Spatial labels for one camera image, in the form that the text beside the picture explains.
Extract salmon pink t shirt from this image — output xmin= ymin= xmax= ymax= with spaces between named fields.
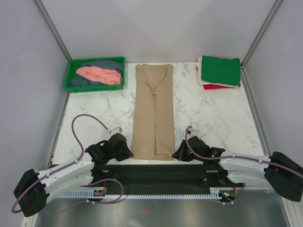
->
xmin=76 ymin=66 xmax=122 ymax=85

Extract left aluminium frame post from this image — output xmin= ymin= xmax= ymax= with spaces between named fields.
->
xmin=33 ymin=0 xmax=71 ymax=62

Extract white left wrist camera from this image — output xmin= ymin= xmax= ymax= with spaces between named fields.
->
xmin=107 ymin=126 xmax=123 ymax=134

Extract folded red t shirt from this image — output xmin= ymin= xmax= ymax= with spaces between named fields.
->
xmin=196 ymin=64 xmax=241 ymax=90

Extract beige t shirt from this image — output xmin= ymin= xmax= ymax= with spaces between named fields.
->
xmin=131 ymin=64 xmax=175 ymax=161

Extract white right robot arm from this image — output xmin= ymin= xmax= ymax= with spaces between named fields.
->
xmin=172 ymin=136 xmax=303 ymax=202

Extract folded cream t shirt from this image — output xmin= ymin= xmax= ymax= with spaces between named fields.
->
xmin=196 ymin=55 xmax=241 ymax=86

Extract right aluminium frame post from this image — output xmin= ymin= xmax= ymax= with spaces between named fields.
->
xmin=241 ymin=0 xmax=285 ymax=69

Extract blue grey t shirt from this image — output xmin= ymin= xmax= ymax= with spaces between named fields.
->
xmin=69 ymin=60 xmax=123 ymax=87

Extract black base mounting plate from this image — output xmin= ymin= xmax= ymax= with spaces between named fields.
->
xmin=92 ymin=164 xmax=243 ymax=196

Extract aluminium frame post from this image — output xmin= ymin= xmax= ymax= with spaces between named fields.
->
xmin=33 ymin=0 xmax=71 ymax=62
xmin=241 ymin=0 xmax=285 ymax=69

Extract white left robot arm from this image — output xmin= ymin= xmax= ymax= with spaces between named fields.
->
xmin=12 ymin=133 xmax=134 ymax=217

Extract folded green t shirt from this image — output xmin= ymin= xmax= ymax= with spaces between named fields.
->
xmin=200 ymin=55 xmax=241 ymax=86

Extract white slotted cable duct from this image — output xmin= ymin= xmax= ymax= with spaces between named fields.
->
xmin=58 ymin=188 xmax=234 ymax=200

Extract green plastic bin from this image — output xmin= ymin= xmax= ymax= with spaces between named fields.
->
xmin=64 ymin=57 xmax=125 ymax=93

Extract aluminium front frame rail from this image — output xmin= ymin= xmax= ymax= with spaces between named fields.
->
xmin=33 ymin=169 xmax=292 ymax=190

